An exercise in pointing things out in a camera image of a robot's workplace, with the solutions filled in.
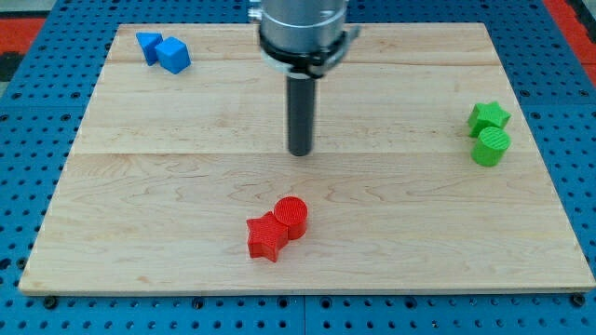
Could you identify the red star block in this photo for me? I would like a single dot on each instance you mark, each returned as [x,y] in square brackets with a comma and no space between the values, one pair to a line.
[267,237]

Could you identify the green star block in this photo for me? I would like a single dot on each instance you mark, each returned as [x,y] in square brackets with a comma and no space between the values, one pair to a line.
[484,115]

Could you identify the blue cube block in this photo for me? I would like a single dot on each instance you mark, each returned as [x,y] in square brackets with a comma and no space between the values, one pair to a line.
[173,55]

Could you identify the red cylinder block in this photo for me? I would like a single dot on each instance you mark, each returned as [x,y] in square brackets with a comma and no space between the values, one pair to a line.
[292,212]

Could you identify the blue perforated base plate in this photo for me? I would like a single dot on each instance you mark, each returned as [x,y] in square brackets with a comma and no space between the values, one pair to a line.
[46,99]

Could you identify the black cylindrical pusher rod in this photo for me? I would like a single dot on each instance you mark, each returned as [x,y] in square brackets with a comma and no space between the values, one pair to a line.
[301,98]

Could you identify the green cylinder block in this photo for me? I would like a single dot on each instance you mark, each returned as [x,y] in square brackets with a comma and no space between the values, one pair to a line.
[490,147]

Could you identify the blue triangular block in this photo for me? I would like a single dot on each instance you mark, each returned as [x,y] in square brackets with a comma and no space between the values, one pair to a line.
[148,41]

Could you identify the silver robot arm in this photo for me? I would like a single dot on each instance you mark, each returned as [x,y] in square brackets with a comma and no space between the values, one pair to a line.
[303,39]

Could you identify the wooden board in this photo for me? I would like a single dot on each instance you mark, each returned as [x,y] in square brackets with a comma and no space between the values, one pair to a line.
[166,168]

